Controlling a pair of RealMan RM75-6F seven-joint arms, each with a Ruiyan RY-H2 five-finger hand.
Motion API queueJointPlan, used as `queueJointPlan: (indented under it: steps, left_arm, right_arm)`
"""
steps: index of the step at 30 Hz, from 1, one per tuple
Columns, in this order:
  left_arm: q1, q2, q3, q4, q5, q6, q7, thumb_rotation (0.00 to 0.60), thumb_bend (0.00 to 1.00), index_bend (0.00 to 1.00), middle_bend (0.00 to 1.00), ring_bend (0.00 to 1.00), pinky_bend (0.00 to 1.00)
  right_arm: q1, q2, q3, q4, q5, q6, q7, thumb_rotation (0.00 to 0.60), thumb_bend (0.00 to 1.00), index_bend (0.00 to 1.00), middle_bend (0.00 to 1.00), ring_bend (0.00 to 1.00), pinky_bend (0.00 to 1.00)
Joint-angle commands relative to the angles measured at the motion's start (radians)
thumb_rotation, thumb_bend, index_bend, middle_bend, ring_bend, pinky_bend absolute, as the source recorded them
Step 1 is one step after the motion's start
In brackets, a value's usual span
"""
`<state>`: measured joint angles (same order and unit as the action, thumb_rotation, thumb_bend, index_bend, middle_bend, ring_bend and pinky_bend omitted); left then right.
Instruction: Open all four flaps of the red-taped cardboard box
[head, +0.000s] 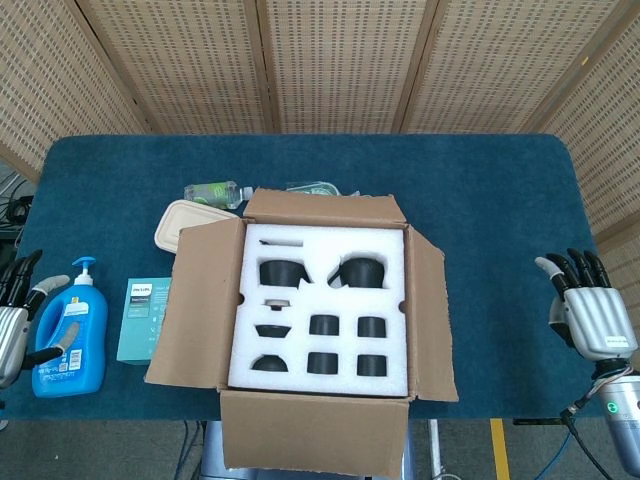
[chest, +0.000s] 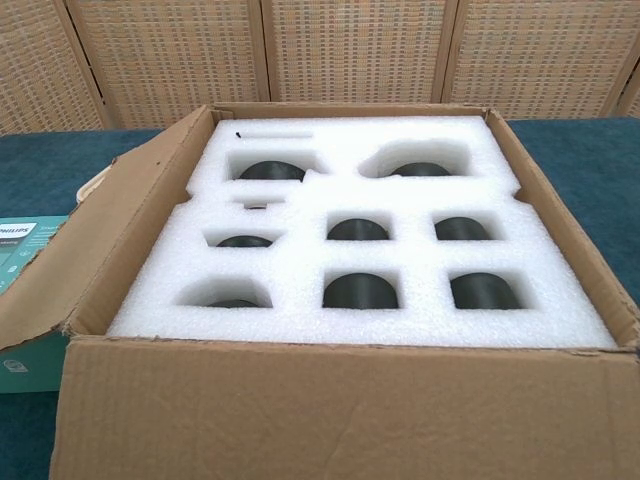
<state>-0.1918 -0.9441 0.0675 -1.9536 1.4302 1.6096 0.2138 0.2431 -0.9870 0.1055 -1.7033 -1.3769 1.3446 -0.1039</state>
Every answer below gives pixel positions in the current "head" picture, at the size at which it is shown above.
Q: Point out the black shallow tea bowl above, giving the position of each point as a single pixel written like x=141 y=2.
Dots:
x=272 y=330

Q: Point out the black domed bowl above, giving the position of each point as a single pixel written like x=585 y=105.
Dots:
x=270 y=365

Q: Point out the woven wooden folding screen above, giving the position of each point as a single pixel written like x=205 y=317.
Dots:
x=340 y=60

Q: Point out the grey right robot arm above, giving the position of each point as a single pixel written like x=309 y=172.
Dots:
x=625 y=420

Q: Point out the clear plastic packet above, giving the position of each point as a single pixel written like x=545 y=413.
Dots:
x=315 y=189

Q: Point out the blue detergent pump bottle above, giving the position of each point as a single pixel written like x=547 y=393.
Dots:
x=80 y=320

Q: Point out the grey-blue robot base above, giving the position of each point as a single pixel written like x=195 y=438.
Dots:
x=212 y=450

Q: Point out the black ceramic teapot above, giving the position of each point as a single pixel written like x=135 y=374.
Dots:
x=362 y=274

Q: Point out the beige lidded lunch container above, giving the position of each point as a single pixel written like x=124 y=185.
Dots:
x=185 y=220

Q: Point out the small grey-topped lid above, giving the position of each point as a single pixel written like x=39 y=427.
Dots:
x=277 y=303

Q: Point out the white foam insert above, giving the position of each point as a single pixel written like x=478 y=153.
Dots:
x=325 y=240

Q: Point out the black ceramic teacup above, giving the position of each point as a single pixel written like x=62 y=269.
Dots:
x=324 y=325
x=372 y=365
x=322 y=363
x=372 y=326

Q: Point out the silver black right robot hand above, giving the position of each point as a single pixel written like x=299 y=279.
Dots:
x=597 y=320

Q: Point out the clear plastic water bottle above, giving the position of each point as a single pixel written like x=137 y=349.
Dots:
x=212 y=193

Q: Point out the white metal pole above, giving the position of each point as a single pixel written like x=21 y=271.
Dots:
x=435 y=450

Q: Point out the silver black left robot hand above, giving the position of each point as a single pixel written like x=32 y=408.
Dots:
x=10 y=345

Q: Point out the teal Philips product box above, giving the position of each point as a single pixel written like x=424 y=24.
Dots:
x=142 y=325

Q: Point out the red taped cardboard box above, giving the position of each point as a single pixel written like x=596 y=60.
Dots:
x=310 y=435

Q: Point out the black strip under table edge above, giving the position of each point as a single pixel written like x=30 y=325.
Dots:
x=530 y=421

